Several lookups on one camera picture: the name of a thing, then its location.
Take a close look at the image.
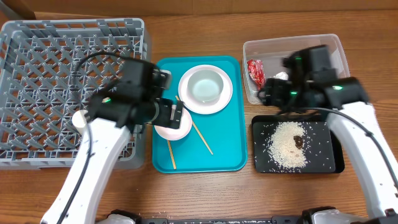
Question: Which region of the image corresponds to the white tissue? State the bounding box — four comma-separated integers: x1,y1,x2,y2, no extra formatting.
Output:
273,72,289,80

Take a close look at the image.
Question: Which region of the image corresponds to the pink small plate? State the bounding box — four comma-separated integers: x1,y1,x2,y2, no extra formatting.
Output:
154,108,193,141

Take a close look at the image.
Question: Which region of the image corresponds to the red snack wrapper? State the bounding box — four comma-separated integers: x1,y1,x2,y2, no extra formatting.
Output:
247,59,266,90

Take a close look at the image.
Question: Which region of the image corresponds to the grey bowl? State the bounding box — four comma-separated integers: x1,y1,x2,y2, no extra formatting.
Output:
188,69,224,103

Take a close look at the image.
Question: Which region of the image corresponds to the brown food scrap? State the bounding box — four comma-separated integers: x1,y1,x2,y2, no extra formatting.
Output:
294,136,303,149

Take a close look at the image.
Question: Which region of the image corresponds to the large white plate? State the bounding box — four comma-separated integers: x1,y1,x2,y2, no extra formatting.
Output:
178,65,233,114

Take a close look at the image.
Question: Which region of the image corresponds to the white rice pile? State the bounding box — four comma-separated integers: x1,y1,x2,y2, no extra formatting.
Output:
254,120,333,172

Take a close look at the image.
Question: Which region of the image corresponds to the white cup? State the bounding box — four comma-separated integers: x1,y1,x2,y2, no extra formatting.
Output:
72,110,88,135

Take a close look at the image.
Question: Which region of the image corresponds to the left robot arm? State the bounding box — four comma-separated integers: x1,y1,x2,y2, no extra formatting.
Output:
41,58,183,223

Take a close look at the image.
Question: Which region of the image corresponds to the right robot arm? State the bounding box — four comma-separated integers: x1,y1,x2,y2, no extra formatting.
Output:
257,45,397,223

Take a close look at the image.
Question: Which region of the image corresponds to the clear plastic bin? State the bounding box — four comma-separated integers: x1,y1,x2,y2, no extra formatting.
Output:
242,34,350,105

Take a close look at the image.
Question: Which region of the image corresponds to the teal plastic tray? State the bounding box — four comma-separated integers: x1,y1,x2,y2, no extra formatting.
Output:
152,55,248,174

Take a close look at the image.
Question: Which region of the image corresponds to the black plastic tray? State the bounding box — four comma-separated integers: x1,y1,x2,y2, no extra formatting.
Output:
251,114,345,174

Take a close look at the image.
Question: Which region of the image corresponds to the grey plastic dish rack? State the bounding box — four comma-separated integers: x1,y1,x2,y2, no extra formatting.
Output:
1,18,152,170

